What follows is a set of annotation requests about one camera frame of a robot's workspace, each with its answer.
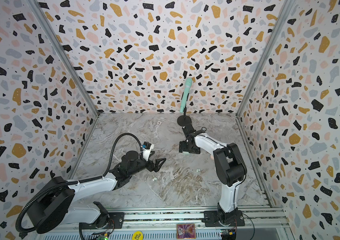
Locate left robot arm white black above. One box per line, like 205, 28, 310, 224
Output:
17, 151, 166, 234

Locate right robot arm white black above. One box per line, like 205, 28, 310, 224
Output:
178, 117, 247, 227

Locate black microphone stand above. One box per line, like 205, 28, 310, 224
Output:
177, 99, 192, 127

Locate mint green microphone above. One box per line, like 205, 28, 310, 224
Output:
180, 78, 193, 113

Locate yellow round sticker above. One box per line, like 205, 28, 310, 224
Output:
132, 231, 144, 240

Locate pink square tag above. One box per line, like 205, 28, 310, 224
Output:
176, 224, 196, 240

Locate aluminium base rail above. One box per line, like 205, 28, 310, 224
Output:
31, 206, 293, 240

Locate black corrugated cable hose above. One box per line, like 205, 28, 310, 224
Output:
15, 132, 143, 233

